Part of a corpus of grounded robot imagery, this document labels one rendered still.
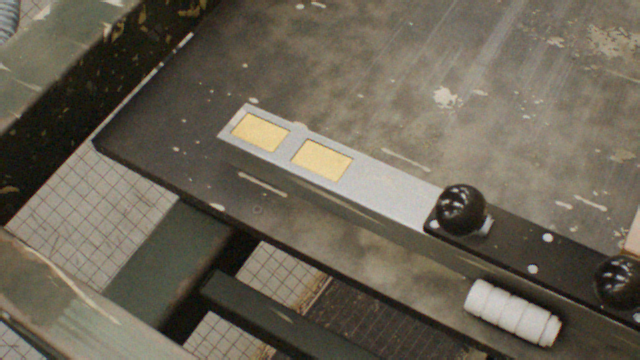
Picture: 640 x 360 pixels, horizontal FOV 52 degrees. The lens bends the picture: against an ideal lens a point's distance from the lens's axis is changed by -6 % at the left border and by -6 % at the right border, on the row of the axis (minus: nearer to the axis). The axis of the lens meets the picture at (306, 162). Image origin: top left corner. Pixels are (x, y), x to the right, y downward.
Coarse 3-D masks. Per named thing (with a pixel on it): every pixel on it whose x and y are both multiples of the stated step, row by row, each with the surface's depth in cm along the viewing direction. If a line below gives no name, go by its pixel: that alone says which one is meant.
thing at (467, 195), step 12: (444, 192) 47; (456, 192) 46; (468, 192) 46; (480, 192) 47; (444, 204) 46; (456, 204) 46; (468, 204) 46; (480, 204) 46; (444, 216) 46; (456, 216) 46; (468, 216) 46; (480, 216) 46; (492, 216) 57; (444, 228) 47; (456, 228) 46; (468, 228) 46; (480, 228) 47
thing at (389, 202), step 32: (224, 128) 67; (288, 128) 66; (224, 160) 69; (256, 160) 65; (288, 160) 64; (352, 160) 64; (320, 192) 63; (352, 192) 61; (384, 192) 61; (416, 192) 61; (384, 224) 61; (416, 224) 59; (448, 256) 59; (512, 288) 56; (576, 320) 54; (608, 320) 52
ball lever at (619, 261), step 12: (600, 264) 43; (612, 264) 42; (624, 264) 42; (636, 264) 42; (600, 276) 42; (612, 276) 42; (624, 276) 41; (636, 276) 41; (600, 288) 42; (612, 288) 42; (624, 288) 41; (636, 288) 41; (600, 300) 43; (612, 300) 42; (624, 300) 41; (636, 300) 41
